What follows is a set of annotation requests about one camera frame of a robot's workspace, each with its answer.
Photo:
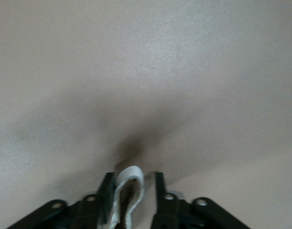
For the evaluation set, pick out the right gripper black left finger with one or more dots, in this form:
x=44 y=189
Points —
x=88 y=210

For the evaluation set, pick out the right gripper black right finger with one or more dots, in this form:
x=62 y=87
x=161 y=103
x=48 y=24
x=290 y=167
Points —
x=174 y=210

